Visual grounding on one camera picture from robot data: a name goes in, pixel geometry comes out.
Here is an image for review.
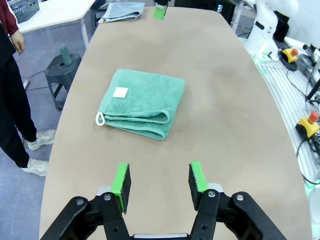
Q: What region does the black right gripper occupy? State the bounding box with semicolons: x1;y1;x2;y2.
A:
152;0;170;21

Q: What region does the dark grey plastic stool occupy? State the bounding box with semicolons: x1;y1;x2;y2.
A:
44;53;83;112

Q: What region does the black computer case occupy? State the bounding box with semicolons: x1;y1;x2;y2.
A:
172;0;237;26

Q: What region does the black cable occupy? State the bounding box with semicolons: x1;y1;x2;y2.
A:
295;138;320;186

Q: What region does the grey-blue terry towel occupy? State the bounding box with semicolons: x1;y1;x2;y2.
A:
97;1;146;24

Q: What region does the grey woven plastic basket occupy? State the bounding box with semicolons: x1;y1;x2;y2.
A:
9;0;41;24

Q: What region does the grey-green bottle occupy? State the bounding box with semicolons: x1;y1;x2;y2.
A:
59;45;73;66

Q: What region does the white side table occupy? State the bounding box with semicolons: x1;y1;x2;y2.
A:
13;0;97;52

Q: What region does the person's right forearm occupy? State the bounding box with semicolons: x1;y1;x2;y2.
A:
0;0;20;36

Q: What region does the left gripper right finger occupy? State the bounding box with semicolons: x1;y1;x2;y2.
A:
187;161;288;240

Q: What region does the aluminium slotted base plate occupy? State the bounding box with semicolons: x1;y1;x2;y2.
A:
254;58;320;191

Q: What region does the green terry towel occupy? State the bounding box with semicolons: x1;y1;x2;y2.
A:
94;68;186;141

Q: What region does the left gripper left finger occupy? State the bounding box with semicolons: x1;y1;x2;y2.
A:
39;162;132;240

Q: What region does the white sneaker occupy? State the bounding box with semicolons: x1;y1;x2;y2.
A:
26;129;57;151
21;158;49;177

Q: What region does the yellow emergency stop button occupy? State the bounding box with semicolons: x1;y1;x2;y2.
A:
281;47;299;65
295;111;320;139

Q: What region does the person's right hand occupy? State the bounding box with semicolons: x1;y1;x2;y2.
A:
11;31;26;55

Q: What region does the black camera stand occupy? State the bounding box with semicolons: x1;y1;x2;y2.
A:
305;63;320;103

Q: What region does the person in maroon jacket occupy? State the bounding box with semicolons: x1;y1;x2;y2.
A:
0;0;57;177

